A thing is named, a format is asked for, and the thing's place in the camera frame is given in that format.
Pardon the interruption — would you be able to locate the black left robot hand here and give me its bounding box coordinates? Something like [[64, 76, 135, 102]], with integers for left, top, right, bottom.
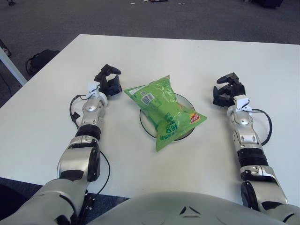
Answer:
[[94, 64, 123, 97]]

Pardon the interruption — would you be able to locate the black floor equipment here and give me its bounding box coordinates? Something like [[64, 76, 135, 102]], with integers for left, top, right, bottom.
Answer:
[[252, 0, 283, 9]]

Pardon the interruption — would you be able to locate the green snack bag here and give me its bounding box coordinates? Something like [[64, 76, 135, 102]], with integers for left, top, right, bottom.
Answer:
[[123, 75, 208, 152]]

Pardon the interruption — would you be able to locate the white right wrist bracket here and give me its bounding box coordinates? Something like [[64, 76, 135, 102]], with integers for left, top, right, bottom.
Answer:
[[234, 95, 253, 113]]

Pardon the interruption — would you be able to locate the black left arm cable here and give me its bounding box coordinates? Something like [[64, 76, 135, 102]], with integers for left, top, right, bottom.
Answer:
[[69, 94, 111, 195]]

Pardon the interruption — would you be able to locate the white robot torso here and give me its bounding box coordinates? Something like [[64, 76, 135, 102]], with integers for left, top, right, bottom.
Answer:
[[86, 191, 285, 225]]

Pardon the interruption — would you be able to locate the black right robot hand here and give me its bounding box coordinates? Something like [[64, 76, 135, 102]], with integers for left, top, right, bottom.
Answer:
[[212, 72, 246, 106]]

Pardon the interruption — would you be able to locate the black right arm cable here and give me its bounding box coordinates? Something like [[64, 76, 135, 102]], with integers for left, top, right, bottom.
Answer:
[[252, 108, 272, 146]]

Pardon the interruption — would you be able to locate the white table leg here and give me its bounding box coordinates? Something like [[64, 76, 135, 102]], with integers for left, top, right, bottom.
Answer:
[[0, 48, 28, 86]]

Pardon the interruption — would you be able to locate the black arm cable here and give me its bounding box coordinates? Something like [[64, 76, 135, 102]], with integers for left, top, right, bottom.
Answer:
[[69, 94, 111, 195], [252, 108, 272, 146]]

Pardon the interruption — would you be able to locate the black backpack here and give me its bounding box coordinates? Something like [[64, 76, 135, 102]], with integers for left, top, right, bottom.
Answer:
[[25, 49, 60, 75]]

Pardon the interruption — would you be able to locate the white plate with black rim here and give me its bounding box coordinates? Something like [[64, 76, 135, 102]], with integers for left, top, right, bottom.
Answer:
[[139, 93, 195, 141]]

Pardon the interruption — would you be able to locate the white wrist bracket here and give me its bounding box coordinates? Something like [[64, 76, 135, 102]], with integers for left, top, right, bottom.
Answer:
[[84, 81, 101, 99], [234, 95, 253, 113]]

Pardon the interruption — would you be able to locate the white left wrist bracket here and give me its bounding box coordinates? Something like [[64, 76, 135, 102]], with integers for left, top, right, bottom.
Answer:
[[84, 81, 101, 99]]

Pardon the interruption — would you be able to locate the dark wheeled floor object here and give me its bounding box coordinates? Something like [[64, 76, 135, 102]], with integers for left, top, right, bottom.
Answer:
[[0, 38, 12, 57]]

